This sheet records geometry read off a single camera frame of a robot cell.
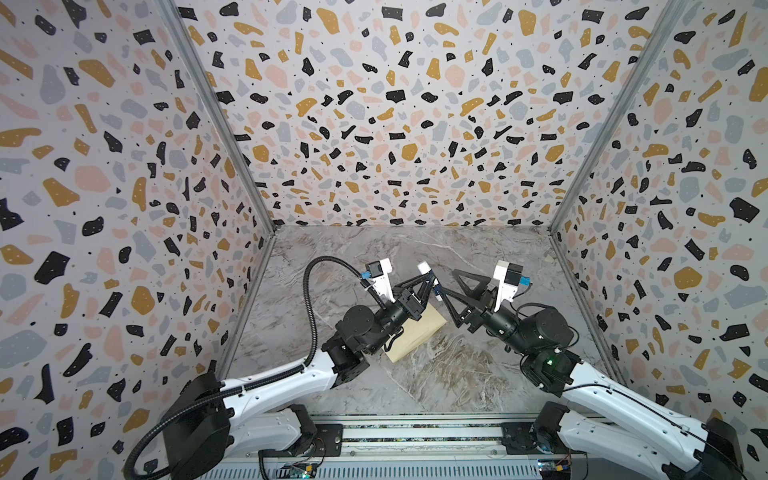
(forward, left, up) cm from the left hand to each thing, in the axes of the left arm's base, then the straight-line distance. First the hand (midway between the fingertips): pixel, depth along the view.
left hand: (435, 274), depth 61 cm
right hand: (-3, -2, +2) cm, 4 cm away
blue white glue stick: (+3, +2, -1) cm, 4 cm away
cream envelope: (+4, +2, -36) cm, 36 cm away
